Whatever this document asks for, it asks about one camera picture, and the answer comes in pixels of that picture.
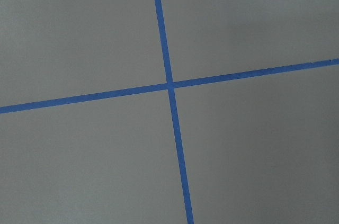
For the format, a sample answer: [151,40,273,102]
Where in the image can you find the blue tape strip lengthwise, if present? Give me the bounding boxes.
[154,0,194,223]

